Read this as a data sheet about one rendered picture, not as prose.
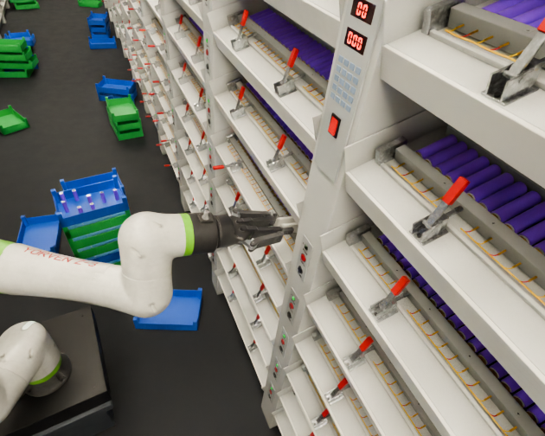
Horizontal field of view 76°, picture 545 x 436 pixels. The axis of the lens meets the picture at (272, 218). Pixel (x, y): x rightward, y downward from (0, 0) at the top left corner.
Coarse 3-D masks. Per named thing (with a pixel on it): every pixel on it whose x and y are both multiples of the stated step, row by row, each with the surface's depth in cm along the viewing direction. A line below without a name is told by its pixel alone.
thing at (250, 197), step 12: (228, 132) 125; (216, 144) 126; (228, 144) 126; (228, 156) 122; (228, 168) 118; (240, 180) 113; (252, 180) 112; (264, 180) 111; (240, 192) 110; (252, 192) 109; (252, 204) 105; (264, 204) 104; (288, 240) 95; (276, 252) 93; (288, 252) 92; (288, 264) 85
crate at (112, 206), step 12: (108, 180) 181; (60, 192) 171; (72, 192) 174; (84, 192) 178; (96, 192) 181; (108, 192) 182; (120, 192) 182; (60, 204) 172; (72, 204) 173; (84, 204) 173; (96, 204) 174; (108, 204) 175; (120, 204) 170; (60, 216) 157; (72, 216) 160; (84, 216) 164; (96, 216) 167
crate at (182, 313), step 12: (180, 300) 185; (192, 300) 186; (168, 312) 179; (180, 312) 180; (192, 312) 181; (144, 324) 169; (156, 324) 170; (168, 324) 170; (180, 324) 170; (192, 324) 170
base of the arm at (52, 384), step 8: (64, 360) 120; (64, 368) 118; (56, 376) 115; (64, 376) 118; (40, 384) 112; (48, 384) 114; (56, 384) 115; (24, 392) 114; (32, 392) 113; (40, 392) 113; (48, 392) 114
